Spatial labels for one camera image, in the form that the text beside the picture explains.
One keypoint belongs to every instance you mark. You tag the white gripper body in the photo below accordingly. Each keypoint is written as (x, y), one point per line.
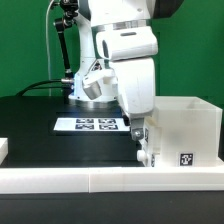
(129, 54)

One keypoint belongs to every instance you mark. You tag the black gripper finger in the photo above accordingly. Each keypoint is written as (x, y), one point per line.
(136, 128)

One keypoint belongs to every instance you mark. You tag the white drawer box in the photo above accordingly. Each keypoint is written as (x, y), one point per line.
(147, 159)
(152, 136)

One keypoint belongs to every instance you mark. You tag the white front drawer box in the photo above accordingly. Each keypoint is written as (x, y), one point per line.
(147, 159)

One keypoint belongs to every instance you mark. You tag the white drawer cabinet frame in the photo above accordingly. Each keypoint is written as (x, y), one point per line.
(190, 132)

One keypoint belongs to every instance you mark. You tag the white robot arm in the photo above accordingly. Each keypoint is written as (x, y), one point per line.
(101, 15)

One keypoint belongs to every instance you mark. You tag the white marker sheet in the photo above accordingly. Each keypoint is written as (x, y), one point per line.
(90, 124)

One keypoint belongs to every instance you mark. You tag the white left border block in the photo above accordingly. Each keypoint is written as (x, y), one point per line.
(3, 149)

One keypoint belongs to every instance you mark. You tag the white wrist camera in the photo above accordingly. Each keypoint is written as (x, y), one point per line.
(99, 83)

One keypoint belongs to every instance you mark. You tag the white border wall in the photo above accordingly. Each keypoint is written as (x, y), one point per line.
(122, 179)

